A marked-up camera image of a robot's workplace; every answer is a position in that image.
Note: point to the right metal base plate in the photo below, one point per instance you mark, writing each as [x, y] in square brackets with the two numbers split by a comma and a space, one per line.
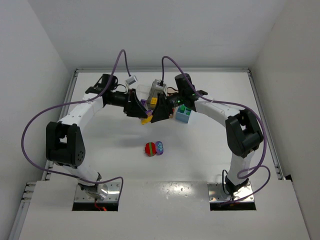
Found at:
[217, 195]

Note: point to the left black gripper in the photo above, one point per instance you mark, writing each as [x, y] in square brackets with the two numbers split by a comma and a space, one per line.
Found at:
[129, 103]

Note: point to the red round striped lego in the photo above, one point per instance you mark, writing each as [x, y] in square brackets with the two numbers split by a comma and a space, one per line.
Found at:
[150, 149]

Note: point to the blue plastic container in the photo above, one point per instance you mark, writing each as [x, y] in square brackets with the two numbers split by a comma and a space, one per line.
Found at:
[182, 118]

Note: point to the smoky grey plastic container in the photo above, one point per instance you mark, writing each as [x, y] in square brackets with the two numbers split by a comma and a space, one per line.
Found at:
[152, 94]

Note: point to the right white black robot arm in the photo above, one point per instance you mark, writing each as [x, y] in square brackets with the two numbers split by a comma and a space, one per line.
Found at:
[243, 132]

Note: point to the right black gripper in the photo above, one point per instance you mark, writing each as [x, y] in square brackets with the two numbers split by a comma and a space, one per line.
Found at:
[164, 104]

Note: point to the clear plastic container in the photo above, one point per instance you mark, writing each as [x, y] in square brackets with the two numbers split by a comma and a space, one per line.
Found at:
[143, 91]

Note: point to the purple flower print lego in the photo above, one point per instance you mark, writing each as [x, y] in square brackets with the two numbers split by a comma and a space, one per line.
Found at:
[159, 147]

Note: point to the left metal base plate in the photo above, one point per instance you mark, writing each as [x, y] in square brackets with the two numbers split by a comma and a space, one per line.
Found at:
[103, 193]

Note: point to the green square lego brick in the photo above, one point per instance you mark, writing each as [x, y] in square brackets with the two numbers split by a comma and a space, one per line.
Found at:
[183, 110]

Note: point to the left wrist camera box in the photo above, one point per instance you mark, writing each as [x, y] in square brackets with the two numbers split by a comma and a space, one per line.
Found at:
[131, 80]

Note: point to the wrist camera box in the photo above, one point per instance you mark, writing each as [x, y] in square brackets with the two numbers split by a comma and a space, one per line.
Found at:
[131, 80]
[159, 86]

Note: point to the yellow orange bird lego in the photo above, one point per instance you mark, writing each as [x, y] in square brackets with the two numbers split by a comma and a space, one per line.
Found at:
[153, 101]

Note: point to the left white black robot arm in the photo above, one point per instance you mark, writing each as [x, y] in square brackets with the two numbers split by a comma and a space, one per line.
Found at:
[64, 141]

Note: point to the metal base plate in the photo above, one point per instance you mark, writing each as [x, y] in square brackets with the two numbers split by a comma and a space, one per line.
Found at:
[103, 193]
[217, 195]

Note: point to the yellow curved lego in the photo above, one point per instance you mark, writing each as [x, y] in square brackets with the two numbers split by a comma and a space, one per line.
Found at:
[146, 120]

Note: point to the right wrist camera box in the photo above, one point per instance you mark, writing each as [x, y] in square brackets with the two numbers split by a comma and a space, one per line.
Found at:
[159, 86]

